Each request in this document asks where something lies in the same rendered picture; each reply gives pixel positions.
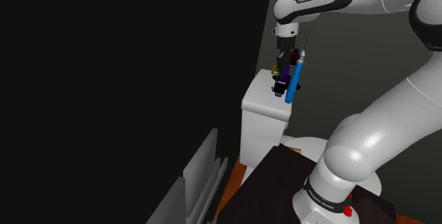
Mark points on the dark robot stand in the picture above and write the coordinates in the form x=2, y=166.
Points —
x=272, y=188

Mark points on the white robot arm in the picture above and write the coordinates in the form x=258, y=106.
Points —
x=386, y=130

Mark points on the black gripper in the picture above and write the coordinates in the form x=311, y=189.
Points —
x=285, y=44

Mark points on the purple and black object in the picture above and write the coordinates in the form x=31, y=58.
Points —
x=283, y=77

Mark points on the blue pen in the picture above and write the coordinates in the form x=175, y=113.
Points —
x=293, y=81

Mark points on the small yellow object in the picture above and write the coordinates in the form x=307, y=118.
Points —
x=274, y=69

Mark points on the dark red object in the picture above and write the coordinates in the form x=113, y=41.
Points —
x=295, y=56

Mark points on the grey shelf unit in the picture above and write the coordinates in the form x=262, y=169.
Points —
x=200, y=168

